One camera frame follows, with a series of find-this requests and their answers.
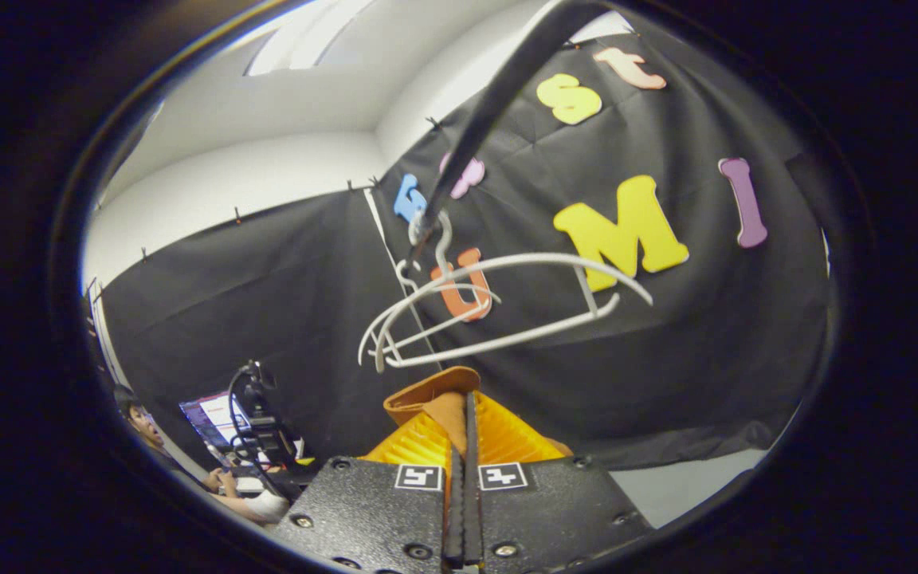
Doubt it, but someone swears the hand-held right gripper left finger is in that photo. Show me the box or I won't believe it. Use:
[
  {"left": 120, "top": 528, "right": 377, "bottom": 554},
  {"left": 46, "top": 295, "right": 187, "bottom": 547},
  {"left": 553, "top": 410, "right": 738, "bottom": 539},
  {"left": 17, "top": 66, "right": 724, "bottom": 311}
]
[{"left": 270, "top": 411, "right": 468, "bottom": 573}]

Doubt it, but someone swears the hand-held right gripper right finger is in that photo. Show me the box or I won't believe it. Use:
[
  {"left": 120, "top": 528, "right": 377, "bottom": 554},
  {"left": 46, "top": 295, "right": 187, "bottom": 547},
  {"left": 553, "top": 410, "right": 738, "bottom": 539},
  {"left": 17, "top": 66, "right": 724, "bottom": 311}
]
[{"left": 465, "top": 391, "right": 656, "bottom": 572}]

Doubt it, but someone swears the brown shirt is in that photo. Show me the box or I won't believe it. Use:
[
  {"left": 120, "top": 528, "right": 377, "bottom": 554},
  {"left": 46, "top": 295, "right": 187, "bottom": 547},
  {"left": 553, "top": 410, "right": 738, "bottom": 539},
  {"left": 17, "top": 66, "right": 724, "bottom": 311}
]
[{"left": 382, "top": 366, "right": 575, "bottom": 460}]

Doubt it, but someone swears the white clothes hanger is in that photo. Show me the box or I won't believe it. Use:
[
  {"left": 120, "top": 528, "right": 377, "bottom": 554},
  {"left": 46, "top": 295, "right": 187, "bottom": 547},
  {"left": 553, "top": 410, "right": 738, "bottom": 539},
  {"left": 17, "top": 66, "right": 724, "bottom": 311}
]
[
  {"left": 379, "top": 257, "right": 503, "bottom": 360},
  {"left": 358, "top": 209, "right": 656, "bottom": 374}
]

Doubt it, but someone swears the black clothes rack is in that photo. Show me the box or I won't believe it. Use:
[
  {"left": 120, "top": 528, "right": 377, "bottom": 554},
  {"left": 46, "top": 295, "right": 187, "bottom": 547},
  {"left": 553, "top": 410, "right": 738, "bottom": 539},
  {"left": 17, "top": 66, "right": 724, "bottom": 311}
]
[{"left": 418, "top": 0, "right": 613, "bottom": 234}]

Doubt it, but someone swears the open laptop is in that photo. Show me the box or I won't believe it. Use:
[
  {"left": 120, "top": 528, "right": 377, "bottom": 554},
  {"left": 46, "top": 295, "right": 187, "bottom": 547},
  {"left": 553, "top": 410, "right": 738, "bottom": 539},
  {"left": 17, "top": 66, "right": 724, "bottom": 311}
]
[{"left": 179, "top": 393, "right": 241, "bottom": 449}]

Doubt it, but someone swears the ceiling light panel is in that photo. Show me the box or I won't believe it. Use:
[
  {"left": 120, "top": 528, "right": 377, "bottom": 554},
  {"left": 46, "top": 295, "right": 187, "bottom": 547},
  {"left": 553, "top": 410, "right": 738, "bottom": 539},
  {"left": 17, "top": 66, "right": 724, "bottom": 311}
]
[{"left": 246, "top": 0, "right": 376, "bottom": 77}]

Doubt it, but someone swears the black device with cables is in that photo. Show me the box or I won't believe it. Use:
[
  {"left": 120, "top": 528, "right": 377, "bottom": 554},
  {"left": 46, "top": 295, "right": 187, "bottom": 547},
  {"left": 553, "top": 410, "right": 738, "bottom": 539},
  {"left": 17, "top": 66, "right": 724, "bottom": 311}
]
[{"left": 226, "top": 360, "right": 308, "bottom": 483}]

